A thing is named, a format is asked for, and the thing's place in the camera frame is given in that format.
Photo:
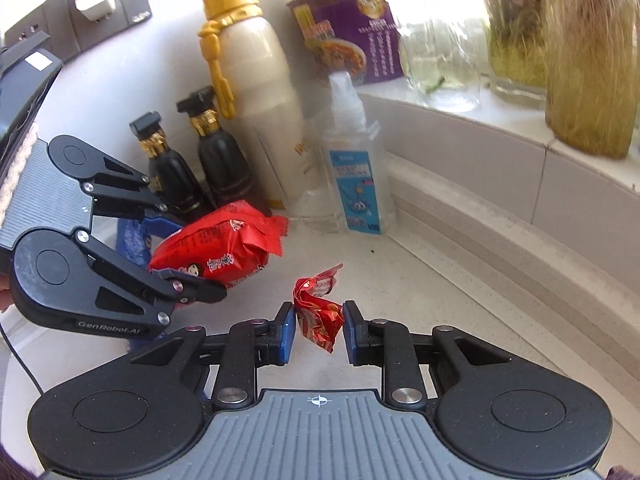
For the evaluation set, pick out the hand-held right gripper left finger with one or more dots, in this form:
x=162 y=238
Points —
x=287 y=332

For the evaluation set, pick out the red snack packet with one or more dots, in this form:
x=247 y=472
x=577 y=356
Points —
x=220 y=245

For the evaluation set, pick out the dark bottle with black cap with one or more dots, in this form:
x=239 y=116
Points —
x=170 y=175
x=222 y=160

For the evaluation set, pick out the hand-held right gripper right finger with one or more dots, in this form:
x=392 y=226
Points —
x=350 y=332

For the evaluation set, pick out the clear spray bottle blue label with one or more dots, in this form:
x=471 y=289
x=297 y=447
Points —
x=355 y=170

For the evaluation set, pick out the blue snack packet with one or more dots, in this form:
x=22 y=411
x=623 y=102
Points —
x=131 y=242

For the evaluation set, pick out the tall jar with yellow-green plant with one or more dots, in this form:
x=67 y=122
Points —
x=590 y=85

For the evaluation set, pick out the purple instant noodle cup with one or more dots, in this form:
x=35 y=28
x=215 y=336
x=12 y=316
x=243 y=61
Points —
x=350 y=35

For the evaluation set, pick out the white bottle with yellow cap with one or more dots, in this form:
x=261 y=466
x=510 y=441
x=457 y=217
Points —
x=255 y=75

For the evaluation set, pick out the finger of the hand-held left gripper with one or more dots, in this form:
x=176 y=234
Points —
x=160 y=224
x=195 y=290

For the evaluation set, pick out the small red torn wrapper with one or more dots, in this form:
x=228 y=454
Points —
x=320 y=315

